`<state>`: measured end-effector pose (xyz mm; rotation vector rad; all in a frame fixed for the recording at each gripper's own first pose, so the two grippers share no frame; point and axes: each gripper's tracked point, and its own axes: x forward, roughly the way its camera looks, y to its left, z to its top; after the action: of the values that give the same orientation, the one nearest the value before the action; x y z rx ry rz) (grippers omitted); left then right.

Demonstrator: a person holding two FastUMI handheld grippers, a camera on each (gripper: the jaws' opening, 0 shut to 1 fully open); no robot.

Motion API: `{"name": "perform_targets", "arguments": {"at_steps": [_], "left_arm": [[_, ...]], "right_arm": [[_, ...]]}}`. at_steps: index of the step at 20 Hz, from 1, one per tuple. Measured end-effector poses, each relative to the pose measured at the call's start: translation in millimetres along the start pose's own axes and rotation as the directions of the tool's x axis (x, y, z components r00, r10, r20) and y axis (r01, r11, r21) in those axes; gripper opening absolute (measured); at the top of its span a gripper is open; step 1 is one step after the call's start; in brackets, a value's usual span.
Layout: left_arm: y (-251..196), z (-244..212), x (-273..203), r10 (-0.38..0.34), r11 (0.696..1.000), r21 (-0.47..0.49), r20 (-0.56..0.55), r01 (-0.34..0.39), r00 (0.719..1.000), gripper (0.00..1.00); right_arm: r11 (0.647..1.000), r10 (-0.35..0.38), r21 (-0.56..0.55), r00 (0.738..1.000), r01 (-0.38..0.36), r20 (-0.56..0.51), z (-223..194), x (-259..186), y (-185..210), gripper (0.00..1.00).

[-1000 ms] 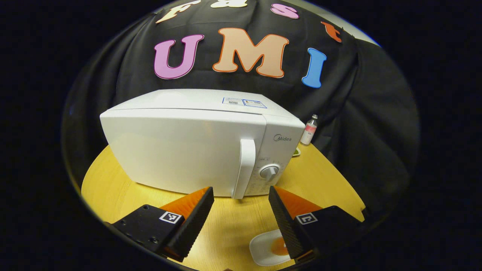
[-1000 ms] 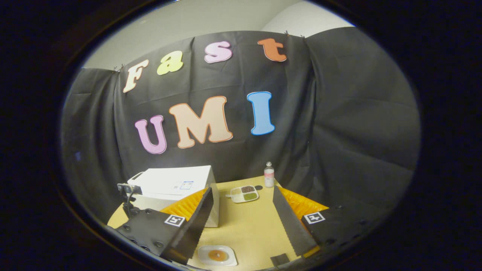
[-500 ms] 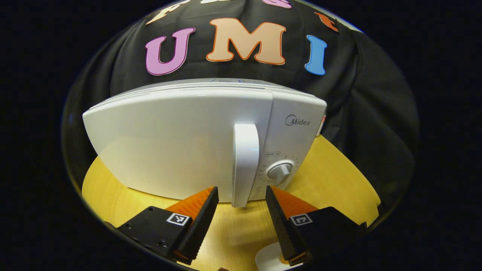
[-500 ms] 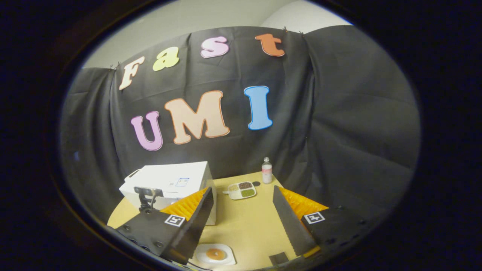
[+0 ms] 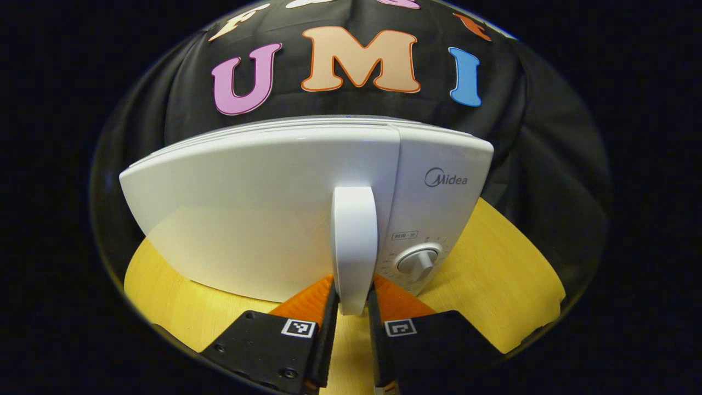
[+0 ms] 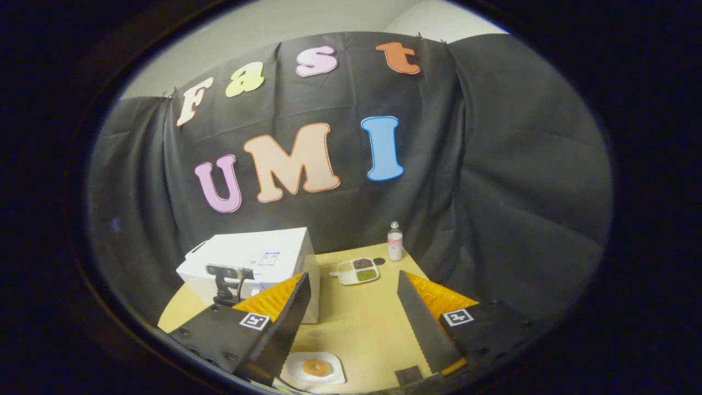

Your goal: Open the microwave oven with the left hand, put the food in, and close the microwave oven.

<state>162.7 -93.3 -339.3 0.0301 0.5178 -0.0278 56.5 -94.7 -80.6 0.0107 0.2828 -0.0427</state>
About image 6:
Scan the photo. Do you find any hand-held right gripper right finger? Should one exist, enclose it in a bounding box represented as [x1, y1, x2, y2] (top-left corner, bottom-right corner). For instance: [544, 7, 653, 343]
[397, 270, 544, 391]

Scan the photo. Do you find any white square plate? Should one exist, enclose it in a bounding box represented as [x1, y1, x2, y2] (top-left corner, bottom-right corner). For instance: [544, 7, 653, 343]
[285, 352, 347, 385]

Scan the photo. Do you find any divided tray of grains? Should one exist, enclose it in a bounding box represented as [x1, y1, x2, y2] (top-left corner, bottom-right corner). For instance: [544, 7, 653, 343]
[329, 257, 380, 286]

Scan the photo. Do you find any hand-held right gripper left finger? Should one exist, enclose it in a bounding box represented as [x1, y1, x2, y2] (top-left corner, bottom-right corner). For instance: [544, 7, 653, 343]
[167, 273, 312, 387]

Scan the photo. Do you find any white microwave oven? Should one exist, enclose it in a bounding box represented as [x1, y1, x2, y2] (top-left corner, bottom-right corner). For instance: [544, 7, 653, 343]
[176, 227, 321, 324]

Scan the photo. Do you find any brown glazed donut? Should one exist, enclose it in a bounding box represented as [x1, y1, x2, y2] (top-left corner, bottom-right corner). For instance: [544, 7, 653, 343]
[303, 359, 334, 378]

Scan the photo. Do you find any clear plastic bottle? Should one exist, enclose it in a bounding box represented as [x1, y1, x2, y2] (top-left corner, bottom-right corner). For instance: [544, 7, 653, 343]
[387, 221, 404, 262]

